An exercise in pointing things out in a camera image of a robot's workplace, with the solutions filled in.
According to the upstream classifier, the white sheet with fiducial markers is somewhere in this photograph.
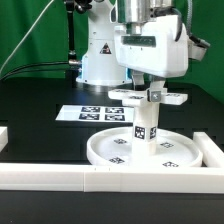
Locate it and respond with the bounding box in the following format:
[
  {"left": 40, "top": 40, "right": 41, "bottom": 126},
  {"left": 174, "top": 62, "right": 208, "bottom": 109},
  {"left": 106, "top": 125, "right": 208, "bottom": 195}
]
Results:
[{"left": 56, "top": 105, "right": 134, "bottom": 123}]

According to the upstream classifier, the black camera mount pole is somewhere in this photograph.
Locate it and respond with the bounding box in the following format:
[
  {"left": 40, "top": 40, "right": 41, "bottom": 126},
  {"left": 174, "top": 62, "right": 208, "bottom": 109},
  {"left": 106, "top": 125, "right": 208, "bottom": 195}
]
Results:
[{"left": 63, "top": 0, "right": 92, "bottom": 87}]

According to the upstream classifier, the white cross-shaped table base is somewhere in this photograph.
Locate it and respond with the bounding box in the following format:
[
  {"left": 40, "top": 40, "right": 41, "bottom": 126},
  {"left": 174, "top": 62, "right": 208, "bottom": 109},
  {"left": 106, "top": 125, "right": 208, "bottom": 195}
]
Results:
[{"left": 108, "top": 88, "right": 188, "bottom": 107}]

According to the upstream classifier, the black cable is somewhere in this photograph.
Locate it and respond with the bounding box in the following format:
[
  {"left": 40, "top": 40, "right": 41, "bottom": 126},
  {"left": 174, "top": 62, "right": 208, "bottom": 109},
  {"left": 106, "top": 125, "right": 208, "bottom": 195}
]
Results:
[{"left": 0, "top": 60, "right": 73, "bottom": 83}]

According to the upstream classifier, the white round table top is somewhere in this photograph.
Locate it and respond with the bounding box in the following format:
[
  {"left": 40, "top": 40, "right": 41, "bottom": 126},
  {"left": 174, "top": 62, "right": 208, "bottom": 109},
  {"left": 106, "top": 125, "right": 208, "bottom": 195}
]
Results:
[{"left": 87, "top": 127, "right": 203, "bottom": 168}]

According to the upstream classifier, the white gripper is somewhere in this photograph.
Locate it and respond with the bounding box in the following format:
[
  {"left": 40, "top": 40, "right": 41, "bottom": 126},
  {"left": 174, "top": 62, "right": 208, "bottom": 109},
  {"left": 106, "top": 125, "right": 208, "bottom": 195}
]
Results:
[{"left": 114, "top": 15, "right": 210, "bottom": 102}]

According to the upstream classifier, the white U-shaped workspace frame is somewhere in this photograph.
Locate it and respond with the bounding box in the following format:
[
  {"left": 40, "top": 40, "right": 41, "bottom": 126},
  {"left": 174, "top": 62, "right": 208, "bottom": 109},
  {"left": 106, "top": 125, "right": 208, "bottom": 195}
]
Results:
[{"left": 0, "top": 130, "right": 224, "bottom": 194}]

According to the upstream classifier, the grey cable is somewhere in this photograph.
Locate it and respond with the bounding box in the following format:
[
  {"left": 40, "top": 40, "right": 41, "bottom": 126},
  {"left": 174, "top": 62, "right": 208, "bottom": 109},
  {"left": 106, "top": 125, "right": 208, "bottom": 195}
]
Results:
[{"left": 0, "top": 0, "right": 55, "bottom": 76}]

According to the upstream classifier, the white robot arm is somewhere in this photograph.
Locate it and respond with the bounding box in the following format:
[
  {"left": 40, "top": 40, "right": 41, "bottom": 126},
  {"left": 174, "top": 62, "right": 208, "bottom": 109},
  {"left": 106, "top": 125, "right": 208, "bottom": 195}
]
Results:
[{"left": 81, "top": 0, "right": 210, "bottom": 102}]

